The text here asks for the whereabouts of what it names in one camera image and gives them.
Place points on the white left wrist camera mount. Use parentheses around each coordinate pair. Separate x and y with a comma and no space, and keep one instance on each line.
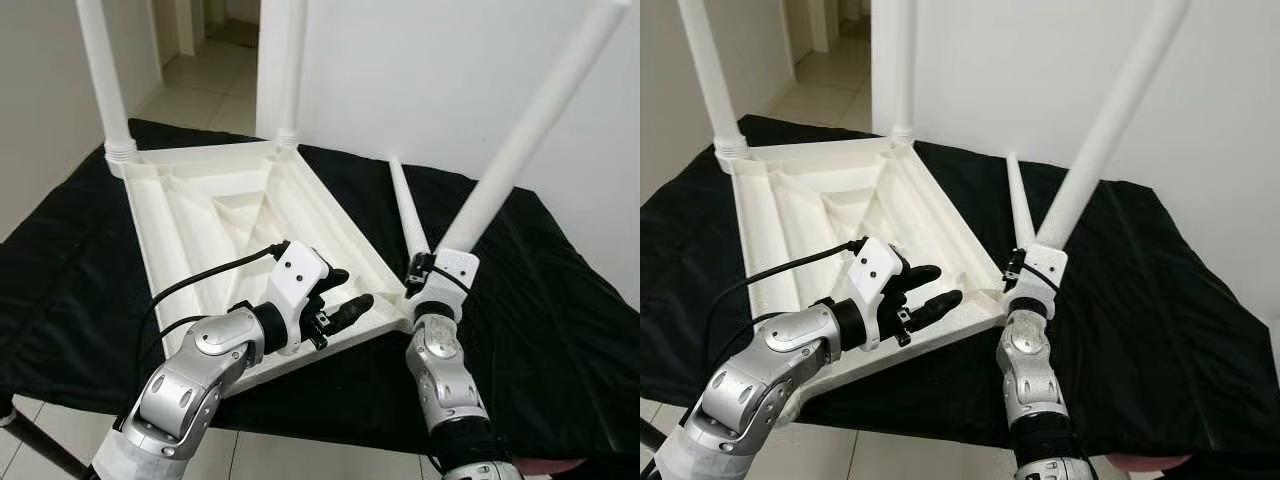
(870,265)
(295,270)

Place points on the pink round cushion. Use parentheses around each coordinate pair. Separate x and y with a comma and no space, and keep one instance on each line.
(555,466)
(1150,462)

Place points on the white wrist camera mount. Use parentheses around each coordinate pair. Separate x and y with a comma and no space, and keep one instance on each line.
(295,270)
(450,265)
(1045,262)
(870,265)

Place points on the white plastic table leg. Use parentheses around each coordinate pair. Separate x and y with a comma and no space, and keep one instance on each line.
(712,70)
(1110,120)
(103,70)
(410,210)
(903,70)
(291,70)
(530,130)
(1020,205)

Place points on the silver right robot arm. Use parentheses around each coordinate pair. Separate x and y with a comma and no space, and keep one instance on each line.
(440,370)
(1025,370)

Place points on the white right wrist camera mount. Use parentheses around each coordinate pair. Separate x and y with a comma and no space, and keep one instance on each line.
(450,265)
(1045,262)

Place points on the white door frame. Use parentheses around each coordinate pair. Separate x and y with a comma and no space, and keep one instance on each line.
(812,28)
(180,30)

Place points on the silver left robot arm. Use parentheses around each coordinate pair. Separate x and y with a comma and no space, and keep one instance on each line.
(190,380)
(770,370)

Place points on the black table cloth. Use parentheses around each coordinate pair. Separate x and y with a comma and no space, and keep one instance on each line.
(560,330)
(1170,330)

